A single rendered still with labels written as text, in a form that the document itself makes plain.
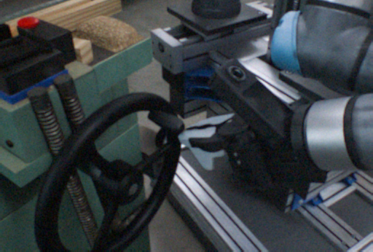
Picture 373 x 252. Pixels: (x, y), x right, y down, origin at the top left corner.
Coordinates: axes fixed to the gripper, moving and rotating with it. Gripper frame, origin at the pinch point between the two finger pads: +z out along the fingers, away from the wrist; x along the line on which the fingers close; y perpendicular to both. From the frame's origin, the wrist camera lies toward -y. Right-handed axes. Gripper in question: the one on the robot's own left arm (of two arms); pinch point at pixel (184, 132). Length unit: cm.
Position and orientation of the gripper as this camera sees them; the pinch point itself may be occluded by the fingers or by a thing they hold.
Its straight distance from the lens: 54.0
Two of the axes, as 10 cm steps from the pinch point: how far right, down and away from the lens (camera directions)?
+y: 4.1, 8.7, 2.7
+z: -6.9, 1.1, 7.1
